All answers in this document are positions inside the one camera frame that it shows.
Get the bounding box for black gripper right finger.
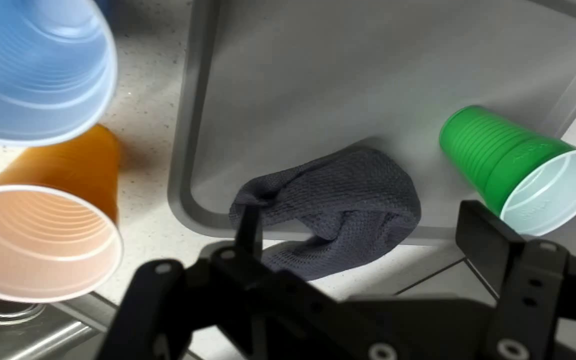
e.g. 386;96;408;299
455;199;523;297

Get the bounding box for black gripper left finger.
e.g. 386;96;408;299
234;206;261;258

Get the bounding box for green plastic cup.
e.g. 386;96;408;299
440;105;576;235

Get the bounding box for orange plastic cup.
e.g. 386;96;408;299
0;126;122;302

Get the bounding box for blue plastic cup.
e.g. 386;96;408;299
0;0;118;146

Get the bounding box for dark grey cloth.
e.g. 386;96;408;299
229;148;422;280

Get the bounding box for grey serving tray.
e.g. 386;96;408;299
168;0;576;237

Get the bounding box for stainless steel double sink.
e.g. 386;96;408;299
0;293;115;360

